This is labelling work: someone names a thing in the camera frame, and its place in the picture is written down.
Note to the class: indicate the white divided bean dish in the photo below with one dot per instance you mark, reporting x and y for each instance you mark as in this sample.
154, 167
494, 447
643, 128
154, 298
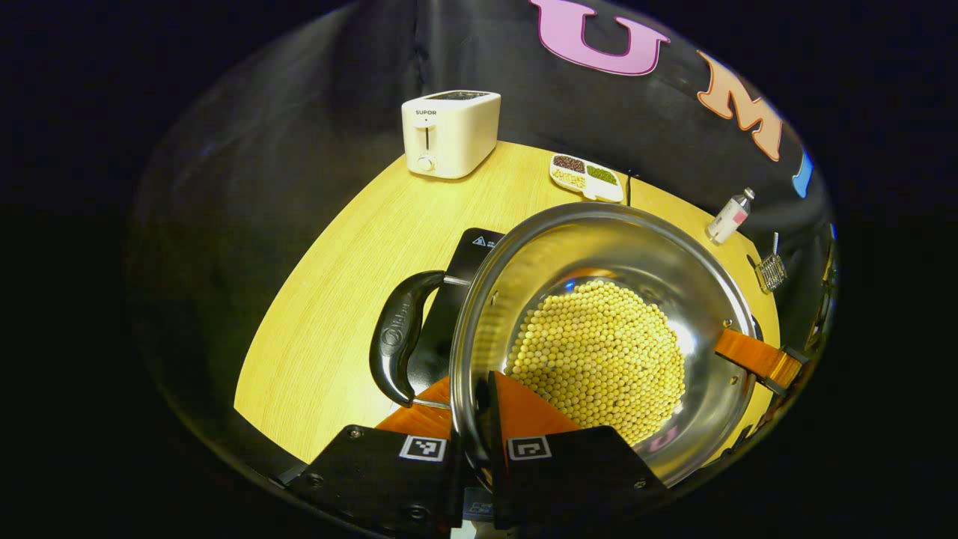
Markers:
587, 178

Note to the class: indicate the black induction cooktop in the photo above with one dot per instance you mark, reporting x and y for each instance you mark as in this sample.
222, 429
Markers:
456, 299

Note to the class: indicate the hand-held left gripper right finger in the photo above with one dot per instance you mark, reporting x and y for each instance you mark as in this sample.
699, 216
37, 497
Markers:
569, 479

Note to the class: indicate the white toaster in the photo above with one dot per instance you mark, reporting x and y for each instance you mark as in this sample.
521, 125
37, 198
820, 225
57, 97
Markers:
449, 138

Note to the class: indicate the black backdrop cloth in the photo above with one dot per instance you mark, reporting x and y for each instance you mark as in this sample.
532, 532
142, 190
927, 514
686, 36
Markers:
262, 150

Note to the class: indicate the striped drinking straw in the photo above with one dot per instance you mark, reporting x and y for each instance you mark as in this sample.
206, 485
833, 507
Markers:
775, 243

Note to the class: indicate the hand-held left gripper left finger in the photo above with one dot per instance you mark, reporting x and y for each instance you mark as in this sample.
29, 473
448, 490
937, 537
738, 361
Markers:
374, 479

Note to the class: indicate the pile of yellow soybeans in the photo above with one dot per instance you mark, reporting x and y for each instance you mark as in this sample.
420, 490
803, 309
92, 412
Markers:
599, 359

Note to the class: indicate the clear plastic bottle pink label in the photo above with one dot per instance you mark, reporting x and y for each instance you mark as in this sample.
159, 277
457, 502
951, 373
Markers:
730, 218

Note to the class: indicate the stainless steel pot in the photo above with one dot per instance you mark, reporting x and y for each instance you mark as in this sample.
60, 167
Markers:
599, 239

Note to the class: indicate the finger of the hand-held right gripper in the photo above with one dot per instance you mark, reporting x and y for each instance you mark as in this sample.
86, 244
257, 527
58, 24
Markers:
756, 359

